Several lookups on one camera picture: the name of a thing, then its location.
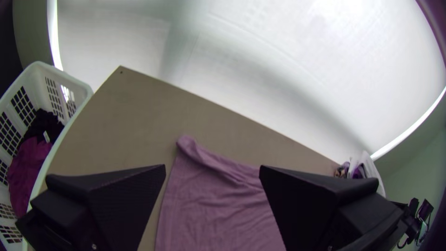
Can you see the mauve t-shirt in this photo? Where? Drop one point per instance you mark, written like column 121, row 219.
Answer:
column 209, row 209

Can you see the white laundry basket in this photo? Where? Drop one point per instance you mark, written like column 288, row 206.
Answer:
column 38, row 78

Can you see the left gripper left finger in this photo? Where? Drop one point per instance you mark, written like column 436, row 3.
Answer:
column 104, row 205

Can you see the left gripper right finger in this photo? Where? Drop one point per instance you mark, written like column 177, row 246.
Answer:
column 313, row 209

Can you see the pile of folded clothes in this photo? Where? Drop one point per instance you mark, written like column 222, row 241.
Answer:
column 362, row 165

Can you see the heap of clothes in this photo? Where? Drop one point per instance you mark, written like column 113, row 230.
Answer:
column 28, row 164

